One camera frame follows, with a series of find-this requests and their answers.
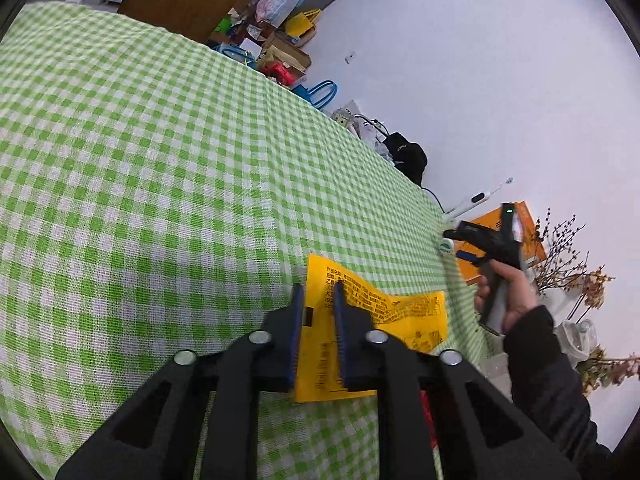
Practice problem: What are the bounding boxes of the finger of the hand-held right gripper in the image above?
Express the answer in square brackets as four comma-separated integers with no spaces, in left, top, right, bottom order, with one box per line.
[443,220,501,248]
[456,251,493,268]

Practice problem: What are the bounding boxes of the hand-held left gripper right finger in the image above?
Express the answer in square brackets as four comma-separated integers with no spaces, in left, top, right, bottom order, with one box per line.
[332,280,583,480]

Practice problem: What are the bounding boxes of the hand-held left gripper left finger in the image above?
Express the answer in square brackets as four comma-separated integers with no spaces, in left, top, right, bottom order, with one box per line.
[55,282,307,480]

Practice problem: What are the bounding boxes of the yellow plastic packet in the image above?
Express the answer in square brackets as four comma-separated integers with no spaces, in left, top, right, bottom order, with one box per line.
[294,252,449,403]

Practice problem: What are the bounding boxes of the person's right forearm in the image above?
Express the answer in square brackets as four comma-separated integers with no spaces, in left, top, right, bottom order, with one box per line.
[502,305,616,466]

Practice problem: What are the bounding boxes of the person's right hand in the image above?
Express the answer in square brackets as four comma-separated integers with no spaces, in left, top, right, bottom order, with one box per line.
[474,265,543,333]

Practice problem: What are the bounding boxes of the orange cardboard box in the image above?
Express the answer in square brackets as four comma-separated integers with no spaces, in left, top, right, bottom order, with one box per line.
[460,201,547,286]

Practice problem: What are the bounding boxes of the white electric toothbrush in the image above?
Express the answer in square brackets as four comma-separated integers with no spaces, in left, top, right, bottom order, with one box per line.
[445,177,515,217]

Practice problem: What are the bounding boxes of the dry budded branches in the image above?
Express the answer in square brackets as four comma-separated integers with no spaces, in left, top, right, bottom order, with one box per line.
[530,207,591,291]

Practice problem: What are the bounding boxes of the white patterned vase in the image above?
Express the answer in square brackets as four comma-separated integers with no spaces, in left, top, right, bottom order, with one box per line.
[537,285,571,318]

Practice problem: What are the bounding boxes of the peach artificial flower sprig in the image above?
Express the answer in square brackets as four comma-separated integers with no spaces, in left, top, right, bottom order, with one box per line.
[570,267,616,321]

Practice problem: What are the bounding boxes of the black bag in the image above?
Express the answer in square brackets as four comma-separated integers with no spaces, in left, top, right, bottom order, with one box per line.
[385,132,428,186]

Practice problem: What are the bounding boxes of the red packet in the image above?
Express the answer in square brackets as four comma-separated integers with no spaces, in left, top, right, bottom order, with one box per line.
[419,389,440,451]

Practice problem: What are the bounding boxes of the pink artificial flower bouquet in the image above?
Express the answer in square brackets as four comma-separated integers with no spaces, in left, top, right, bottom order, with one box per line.
[575,345,640,396]

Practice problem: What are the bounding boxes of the green checked tablecloth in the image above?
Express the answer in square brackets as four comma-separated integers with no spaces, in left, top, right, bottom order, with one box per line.
[0,2,496,480]

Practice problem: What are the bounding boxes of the blue tote bag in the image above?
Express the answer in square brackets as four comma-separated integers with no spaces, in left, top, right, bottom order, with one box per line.
[295,79,341,111]

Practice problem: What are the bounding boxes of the open cardboard box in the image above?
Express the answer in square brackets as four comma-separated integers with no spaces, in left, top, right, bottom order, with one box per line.
[260,32,313,78]

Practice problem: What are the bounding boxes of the yellow tote bag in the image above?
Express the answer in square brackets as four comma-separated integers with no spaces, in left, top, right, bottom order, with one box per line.
[284,7,321,38]

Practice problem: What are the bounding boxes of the blue printed gift bag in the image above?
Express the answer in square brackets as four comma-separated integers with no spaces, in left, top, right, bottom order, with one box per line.
[257,0,308,28]

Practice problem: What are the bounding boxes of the brown wooden chair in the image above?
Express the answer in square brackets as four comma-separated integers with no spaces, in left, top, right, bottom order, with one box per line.
[117,0,278,46]

